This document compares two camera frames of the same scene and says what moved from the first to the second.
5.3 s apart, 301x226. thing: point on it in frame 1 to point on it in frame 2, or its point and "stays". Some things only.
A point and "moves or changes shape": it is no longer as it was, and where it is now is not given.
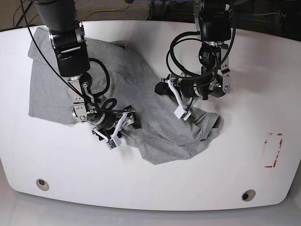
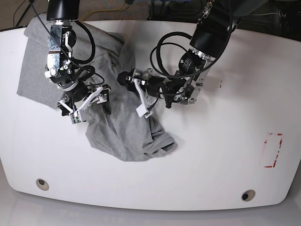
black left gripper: x=126 y=118 to x=98 y=95
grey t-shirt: x=116 y=73 moves or changes shape
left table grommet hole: x=42 y=184 stays
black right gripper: x=163 y=88 to x=136 y=74
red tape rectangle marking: x=276 y=158 stays
